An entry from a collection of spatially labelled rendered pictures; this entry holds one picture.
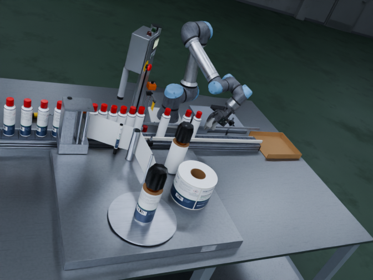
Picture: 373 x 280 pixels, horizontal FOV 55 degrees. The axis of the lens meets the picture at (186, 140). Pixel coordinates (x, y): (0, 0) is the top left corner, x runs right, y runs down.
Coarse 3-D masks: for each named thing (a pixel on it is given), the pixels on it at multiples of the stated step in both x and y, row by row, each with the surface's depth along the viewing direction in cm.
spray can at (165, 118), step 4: (168, 108) 206; (164, 112) 206; (168, 112) 205; (164, 116) 206; (168, 116) 206; (160, 120) 209; (164, 120) 207; (168, 120) 207; (160, 124) 209; (164, 124) 208; (160, 128) 210; (164, 128) 210; (160, 132) 211; (164, 132) 212; (156, 136) 214; (160, 136) 213
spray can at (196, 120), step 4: (196, 112) 214; (200, 112) 214; (196, 116) 214; (200, 116) 214; (192, 120) 217; (196, 120) 214; (200, 120) 215; (196, 124) 216; (196, 128) 218; (192, 136) 220
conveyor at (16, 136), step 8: (0, 136) 176; (16, 136) 180; (32, 136) 183; (48, 136) 187; (144, 136) 213; (152, 136) 215; (168, 136) 221; (200, 136) 232; (208, 136) 235; (216, 136) 238; (224, 136) 241; (248, 144) 242; (256, 144) 245
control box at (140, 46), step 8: (136, 32) 176; (144, 32) 180; (136, 40) 175; (144, 40) 174; (152, 40) 177; (128, 48) 179; (136, 48) 178; (144, 48) 177; (128, 56) 181; (136, 56) 180; (144, 56) 179; (128, 64) 183; (136, 64) 182; (144, 64) 181; (136, 72) 184
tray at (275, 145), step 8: (256, 136) 264; (264, 136) 268; (272, 136) 271; (280, 136) 275; (264, 144) 257; (272, 144) 261; (280, 144) 265; (288, 144) 267; (264, 152) 249; (272, 152) 252; (280, 152) 255; (288, 152) 259; (296, 152) 259
